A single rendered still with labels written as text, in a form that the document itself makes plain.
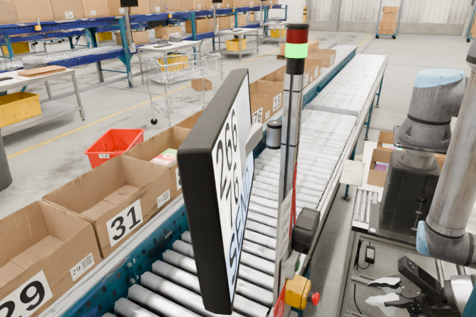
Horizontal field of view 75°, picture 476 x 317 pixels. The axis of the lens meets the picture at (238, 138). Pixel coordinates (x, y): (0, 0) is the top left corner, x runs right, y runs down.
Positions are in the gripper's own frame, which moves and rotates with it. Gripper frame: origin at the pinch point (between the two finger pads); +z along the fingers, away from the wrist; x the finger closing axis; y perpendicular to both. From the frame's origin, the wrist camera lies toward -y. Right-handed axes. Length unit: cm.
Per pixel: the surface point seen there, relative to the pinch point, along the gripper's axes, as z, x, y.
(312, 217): 10.3, 8.1, -21.2
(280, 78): 87, 216, -53
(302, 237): 12.5, 1.3, -19.3
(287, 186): 7.9, -1.2, -37.6
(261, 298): 39.1, 0.5, 2.4
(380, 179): 8, 93, 14
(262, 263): 43.5, 14.6, -1.0
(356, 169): 22, 107, 11
